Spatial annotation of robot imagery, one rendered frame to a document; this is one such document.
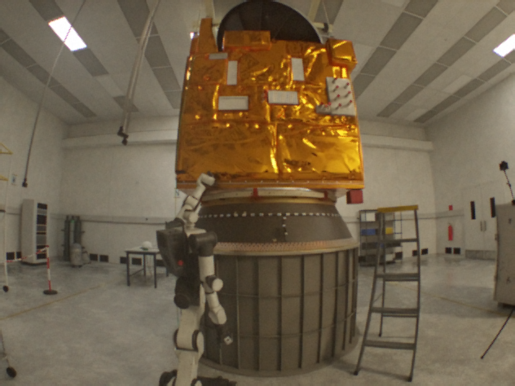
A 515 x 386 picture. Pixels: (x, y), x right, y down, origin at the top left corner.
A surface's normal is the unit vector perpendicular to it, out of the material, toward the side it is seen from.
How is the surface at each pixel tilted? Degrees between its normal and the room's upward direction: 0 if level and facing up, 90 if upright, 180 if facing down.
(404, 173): 90
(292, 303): 90
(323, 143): 87
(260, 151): 89
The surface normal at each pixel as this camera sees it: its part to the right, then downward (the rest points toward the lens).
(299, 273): 0.21, -0.14
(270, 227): -0.02, -0.59
